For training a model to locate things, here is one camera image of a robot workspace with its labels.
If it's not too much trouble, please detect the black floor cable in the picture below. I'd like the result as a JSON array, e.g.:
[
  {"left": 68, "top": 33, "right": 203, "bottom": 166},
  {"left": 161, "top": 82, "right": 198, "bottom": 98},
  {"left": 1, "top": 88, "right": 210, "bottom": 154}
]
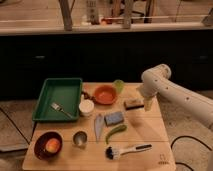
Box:
[{"left": 170, "top": 134, "right": 213, "bottom": 171}]

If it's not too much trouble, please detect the dark cabinet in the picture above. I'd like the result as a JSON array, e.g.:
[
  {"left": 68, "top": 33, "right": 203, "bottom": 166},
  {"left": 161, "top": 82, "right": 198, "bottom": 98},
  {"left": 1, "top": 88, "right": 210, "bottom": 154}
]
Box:
[{"left": 0, "top": 30, "right": 213, "bottom": 100}]

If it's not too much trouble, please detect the small green plastic cup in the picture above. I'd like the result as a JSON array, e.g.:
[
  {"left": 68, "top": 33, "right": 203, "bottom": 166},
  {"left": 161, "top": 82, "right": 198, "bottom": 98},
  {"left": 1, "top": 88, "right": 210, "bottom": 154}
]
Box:
[{"left": 113, "top": 79, "right": 124, "bottom": 94}]

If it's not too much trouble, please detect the green chili pepper toy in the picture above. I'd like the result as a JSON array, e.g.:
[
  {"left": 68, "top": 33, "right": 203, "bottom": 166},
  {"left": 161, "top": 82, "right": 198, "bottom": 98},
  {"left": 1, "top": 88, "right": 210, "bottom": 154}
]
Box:
[{"left": 105, "top": 124, "right": 127, "bottom": 144}]

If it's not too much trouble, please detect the white round container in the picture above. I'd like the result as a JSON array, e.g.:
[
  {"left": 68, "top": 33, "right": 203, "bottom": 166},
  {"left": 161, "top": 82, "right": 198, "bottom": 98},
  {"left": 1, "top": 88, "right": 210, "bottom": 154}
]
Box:
[{"left": 79, "top": 99, "right": 94, "bottom": 116}]

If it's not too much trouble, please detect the black white dish brush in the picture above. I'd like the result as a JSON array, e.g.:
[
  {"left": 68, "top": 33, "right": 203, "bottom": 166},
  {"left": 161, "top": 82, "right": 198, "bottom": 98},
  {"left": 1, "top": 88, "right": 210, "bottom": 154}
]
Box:
[{"left": 105, "top": 144, "right": 152, "bottom": 160}]

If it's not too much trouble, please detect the orange plastic bowl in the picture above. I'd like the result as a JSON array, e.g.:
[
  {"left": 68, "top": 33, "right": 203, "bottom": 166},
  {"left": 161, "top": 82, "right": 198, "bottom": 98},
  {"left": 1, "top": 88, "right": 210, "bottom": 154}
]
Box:
[{"left": 93, "top": 85, "right": 117, "bottom": 105}]

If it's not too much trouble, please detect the orange toy fruit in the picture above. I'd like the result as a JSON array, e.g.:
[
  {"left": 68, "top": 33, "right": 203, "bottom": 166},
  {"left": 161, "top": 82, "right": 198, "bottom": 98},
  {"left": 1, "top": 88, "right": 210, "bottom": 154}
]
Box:
[{"left": 45, "top": 138, "right": 60, "bottom": 153}]

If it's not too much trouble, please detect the grey toy knife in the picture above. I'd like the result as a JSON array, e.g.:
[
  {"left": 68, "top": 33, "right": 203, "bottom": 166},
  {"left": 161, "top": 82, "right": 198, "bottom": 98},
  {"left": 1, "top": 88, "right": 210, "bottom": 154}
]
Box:
[{"left": 94, "top": 114, "right": 104, "bottom": 141}]

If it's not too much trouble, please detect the black tan whiteboard eraser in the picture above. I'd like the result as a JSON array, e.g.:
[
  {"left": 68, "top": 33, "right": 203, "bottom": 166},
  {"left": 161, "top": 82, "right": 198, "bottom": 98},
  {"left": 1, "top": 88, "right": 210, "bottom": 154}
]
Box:
[{"left": 124, "top": 99, "right": 144, "bottom": 110}]

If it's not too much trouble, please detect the blue sponge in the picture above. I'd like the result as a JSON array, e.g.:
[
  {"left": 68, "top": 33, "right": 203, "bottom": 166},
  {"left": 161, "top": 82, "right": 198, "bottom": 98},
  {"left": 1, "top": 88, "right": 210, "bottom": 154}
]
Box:
[{"left": 104, "top": 111, "right": 124, "bottom": 126}]

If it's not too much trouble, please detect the silver metal fork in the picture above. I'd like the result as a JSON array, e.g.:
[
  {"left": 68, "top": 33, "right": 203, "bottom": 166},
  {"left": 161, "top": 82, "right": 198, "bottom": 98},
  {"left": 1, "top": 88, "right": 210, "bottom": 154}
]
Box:
[{"left": 51, "top": 103, "right": 72, "bottom": 118}]

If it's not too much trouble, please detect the small metal cup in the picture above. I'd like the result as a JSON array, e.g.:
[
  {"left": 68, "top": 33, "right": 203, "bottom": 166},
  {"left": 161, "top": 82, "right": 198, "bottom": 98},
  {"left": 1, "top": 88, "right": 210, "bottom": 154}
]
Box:
[{"left": 73, "top": 131, "right": 87, "bottom": 147}]

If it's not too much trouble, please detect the dark red bowl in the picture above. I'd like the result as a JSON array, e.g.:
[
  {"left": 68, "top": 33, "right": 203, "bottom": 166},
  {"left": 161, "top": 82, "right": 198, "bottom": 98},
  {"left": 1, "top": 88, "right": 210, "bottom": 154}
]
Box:
[{"left": 34, "top": 131, "right": 62, "bottom": 160}]

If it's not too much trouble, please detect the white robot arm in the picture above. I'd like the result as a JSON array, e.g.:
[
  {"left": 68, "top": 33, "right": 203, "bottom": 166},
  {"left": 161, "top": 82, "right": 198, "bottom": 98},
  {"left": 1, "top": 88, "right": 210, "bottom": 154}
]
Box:
[{"left": 138, "top": 64, "right": 213, "bottom": 132}]

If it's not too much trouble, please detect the green plastic tray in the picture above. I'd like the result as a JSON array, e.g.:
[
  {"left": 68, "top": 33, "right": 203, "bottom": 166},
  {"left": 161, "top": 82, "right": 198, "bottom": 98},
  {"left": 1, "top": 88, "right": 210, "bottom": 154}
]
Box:
[{"left": 32, "top": 78, "right": 82, "bottom": 122}]

